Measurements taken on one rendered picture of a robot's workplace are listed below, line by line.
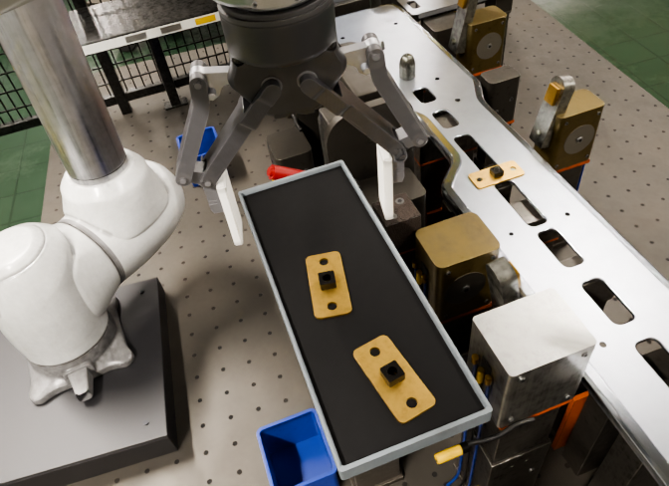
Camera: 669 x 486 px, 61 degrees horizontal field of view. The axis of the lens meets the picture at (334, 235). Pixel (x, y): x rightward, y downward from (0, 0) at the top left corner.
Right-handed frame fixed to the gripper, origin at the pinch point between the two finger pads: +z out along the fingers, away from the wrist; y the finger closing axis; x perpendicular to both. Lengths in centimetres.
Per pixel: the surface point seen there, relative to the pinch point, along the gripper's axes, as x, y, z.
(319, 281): 0.1, -0.4, 10.0
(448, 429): -17.3, 8.1, 10.4
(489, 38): 71, 43, 27
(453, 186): 28.4, 23.1, 27.0
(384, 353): -9.0, 4.5, 10.7
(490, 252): 7.4, 21.1, 19.1
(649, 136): 65, 85, 57
